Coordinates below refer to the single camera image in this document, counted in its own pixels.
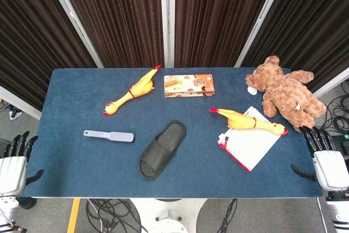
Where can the blue table mat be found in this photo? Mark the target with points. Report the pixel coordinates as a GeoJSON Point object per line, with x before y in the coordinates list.
{"type": "Point", "coordinates": [81, 167]}

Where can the orange snack box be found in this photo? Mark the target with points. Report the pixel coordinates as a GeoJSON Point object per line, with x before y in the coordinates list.
{"type": "Point", "coordinates": [188, 85]}

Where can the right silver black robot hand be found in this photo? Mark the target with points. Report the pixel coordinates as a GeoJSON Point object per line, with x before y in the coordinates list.
{"type": "Point", "coordinates": [331, 167]}

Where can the dark brown pleated curtain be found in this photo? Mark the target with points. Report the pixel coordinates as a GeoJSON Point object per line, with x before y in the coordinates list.
{"type": "Point", "coordinates": [32, 39]}
{"type": "Point", "coordinates": [310, 25]}
{"type": "Point", "coordinates": [215, 17]}
{"type": "Point", "coordinates": [117, 17]}

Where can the black slipper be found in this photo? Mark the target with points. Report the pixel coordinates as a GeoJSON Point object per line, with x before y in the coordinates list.
{"type": "Point", "coordinates": [163, 145]}

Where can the lavender plastic brush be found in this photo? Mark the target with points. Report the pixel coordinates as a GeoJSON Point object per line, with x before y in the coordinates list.
{"type": "Point", "coordinates": [117, 136]}

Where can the silver partition frame post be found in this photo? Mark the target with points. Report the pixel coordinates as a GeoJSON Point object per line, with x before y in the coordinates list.
{"type": "Point", "coordinates": [259, 23]}
{"type": "Point", "coordinates": [167, 17]}
{"type": "Point", "coordinates": [73, 20]}

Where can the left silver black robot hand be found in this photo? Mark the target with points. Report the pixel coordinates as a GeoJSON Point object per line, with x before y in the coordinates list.
{"type": "Point", "coordinates": [12, 173]}

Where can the white table pedestal base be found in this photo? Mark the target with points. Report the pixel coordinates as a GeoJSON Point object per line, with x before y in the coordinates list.
{"type": "Point", "coordinates": [169, 214]}

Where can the brown teddy bear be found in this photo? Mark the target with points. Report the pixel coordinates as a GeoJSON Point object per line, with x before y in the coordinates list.
{"type": "Point", "coordinates": [289, 96]}

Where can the yellow rubber chicken toy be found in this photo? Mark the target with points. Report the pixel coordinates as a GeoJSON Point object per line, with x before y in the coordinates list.
{"type": "Point", "coordinates": [242, 120]}
{"type": "Point", "coordinates": [139, 87]}

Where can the white notebook red edge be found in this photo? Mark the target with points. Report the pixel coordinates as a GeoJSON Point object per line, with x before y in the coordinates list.
{"type": "Point", "coordinates": [248, 148]}

